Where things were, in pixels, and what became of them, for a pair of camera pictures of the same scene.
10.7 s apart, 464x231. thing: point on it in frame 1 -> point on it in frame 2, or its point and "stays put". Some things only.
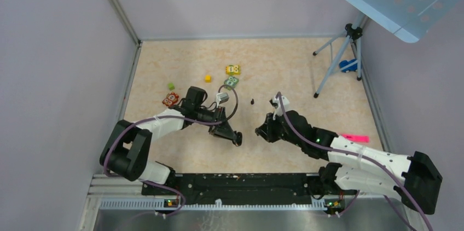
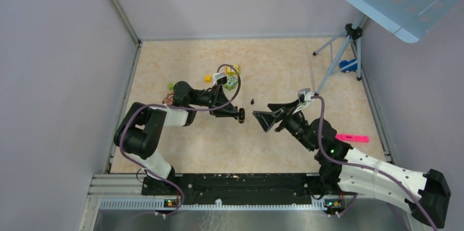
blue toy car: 352,67 stays put
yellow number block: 232,69 stays put
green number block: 232,81 stays put
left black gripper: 223,130 -> 213,94
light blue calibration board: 412,1 stays put
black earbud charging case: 239,139 -> 241,115
